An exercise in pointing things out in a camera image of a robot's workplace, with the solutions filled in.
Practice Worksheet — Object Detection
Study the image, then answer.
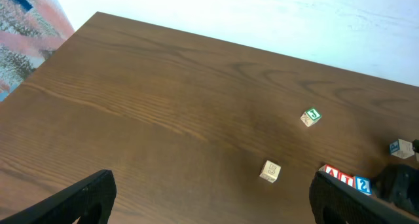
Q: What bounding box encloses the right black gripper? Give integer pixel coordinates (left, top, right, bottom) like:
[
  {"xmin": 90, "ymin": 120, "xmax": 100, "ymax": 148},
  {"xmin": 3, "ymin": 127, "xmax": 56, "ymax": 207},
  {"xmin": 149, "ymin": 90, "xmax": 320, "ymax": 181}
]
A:
[{"xmin": 374, "ymin": 164, "xmax": 418, "ymax": 216}]

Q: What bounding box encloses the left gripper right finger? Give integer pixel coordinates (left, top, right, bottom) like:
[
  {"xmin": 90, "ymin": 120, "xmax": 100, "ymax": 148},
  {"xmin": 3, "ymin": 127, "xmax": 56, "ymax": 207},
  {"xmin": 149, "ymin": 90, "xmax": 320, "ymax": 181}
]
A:
[{"xmin": 309, "ymin": 171, "xmax": 418, "ymax": 224}]

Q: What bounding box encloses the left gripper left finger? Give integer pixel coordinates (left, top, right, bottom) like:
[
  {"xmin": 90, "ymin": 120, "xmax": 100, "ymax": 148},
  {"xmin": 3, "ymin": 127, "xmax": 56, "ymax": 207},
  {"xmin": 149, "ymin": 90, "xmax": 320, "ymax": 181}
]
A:
[{"xmin": 1, "ymin": 170, "xmax": 117, "ymax": 224}]

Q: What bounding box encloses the red letter I block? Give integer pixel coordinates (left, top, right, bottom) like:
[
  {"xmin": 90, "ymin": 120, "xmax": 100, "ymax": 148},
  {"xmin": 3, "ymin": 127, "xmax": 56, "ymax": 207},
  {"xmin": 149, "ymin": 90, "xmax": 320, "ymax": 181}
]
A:
[{"xmin": 338, "ymin": 172, "xmax": 355, "ymax": 187}]

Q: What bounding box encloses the red letter A block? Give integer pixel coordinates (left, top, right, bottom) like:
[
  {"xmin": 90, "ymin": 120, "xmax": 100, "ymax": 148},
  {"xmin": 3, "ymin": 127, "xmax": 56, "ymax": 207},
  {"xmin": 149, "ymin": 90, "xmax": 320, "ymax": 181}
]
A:
[{"xmin": 319, "ymin": 164, "xmax": 340, "ymax": 179}]

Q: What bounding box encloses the blue number 2 block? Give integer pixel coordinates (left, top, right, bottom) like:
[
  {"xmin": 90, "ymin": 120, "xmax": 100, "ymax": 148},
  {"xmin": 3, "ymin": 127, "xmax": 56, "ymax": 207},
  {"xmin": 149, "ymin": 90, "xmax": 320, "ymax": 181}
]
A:
[{"xmin": 354, "ymin": 176, "xmax": 372, "ymax": 196}]

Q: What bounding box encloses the plain wooden block top right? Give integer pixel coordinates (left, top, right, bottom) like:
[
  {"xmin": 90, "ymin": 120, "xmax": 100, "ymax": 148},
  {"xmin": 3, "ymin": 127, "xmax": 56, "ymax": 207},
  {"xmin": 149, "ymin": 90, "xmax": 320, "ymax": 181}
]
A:
[{"xmin": 389, "ymin": 139, "xmax": 415, "ymax": 159}]

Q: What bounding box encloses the plain wooden block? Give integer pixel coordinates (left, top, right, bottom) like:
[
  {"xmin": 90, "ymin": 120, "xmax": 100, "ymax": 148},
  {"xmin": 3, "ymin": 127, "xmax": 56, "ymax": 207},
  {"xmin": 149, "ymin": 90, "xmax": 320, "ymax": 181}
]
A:
[
  {"xmin": 389, "ymin": 139, "xmax": 415, "ymax": 159},
  {"xmin": 259, "ymin": 160, "xmax": 281, "ymax": 183}
]

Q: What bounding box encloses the plain wooden block centre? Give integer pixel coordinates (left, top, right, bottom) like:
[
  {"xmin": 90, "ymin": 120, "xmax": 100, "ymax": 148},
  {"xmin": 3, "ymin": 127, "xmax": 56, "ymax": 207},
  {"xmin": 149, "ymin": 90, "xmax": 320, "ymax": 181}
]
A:
[{"xmin": 259, "ymin": 160, "xmax": 281, "ymax": 183}]

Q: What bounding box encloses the green letter J block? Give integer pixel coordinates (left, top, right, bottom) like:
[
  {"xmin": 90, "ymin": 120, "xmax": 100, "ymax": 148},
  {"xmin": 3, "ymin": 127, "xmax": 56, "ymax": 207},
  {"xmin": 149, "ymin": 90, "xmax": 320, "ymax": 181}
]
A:
[{"xmin": 301, "ymin": 107, "xmax": 322, "ymax": 127}]

